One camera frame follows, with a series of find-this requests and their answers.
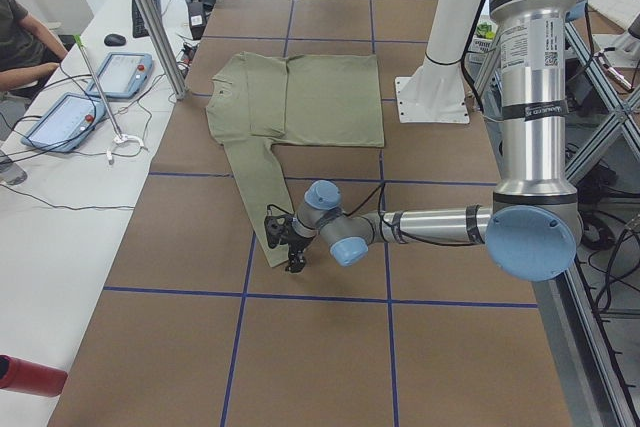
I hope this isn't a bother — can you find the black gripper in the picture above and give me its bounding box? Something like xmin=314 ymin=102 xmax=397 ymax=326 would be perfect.
xmin=284 ymin=224 xmax=316 ymax=274

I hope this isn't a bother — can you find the olive green long-sleeve shirt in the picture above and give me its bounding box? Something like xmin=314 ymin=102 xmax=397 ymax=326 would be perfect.
xmin=206 ymin=52 xmax=385 ymax=267

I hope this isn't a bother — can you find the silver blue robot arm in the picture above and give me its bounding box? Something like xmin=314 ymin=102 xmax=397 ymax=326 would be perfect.
xmin=281 ymin=0 xmax=586 ymax=282

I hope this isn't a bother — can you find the black keyboard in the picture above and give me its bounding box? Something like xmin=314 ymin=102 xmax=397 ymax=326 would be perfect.
xmin=131 ymin=0 xmax=163 ymax=39

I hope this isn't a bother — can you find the black computer mouse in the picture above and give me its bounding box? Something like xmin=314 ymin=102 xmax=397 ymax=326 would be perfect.
xmin=103 ymin=33 xmax=127 ymax=47

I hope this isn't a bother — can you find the far blue teach pendant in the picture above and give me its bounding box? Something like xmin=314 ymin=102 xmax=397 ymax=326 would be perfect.
xmin=94 ymin=52 xmax=153 ymax=100

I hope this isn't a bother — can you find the blue teach pendant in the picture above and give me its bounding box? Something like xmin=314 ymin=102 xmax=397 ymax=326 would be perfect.
xmin=21 ymin=93 xmax=106 ymax=153
xmin=94 ymin=52 xmax=153 ymax=100

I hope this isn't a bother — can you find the metal reacher grabber stick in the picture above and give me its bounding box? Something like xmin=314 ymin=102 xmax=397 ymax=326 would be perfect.
xmin=73 ymin=34 xmax=147 ymax=166

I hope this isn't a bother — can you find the near blue teach pendant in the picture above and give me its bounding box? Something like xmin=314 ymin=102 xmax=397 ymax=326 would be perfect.
xmin=21 ymin=93 xmax=106 ymax=153

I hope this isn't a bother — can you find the seated person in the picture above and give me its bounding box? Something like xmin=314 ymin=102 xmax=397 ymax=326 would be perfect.
xmin=1 ymin=0 xmax=68 ymax=99

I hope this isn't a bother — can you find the red bottle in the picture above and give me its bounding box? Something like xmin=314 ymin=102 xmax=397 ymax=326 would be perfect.
xmin=1 ymin=355 xmax=68 ymax=397

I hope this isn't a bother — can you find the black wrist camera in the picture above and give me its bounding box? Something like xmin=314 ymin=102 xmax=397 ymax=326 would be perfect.
xmin=264 ymin=214 xmax=291 ymax=249

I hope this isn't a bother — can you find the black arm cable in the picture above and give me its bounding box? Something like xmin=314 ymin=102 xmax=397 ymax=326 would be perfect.
xmin=264 ymin=181 xmax=496 ymax=248

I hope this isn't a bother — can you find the aluminium frame post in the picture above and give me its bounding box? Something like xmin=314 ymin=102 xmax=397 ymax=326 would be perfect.
xmin=134 ymin=0 xmax=187 ymax=100

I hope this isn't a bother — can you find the white pedestal column with base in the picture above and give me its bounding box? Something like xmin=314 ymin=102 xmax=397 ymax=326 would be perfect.
xmin=395 ymin=0 xmax=485 ymax=124

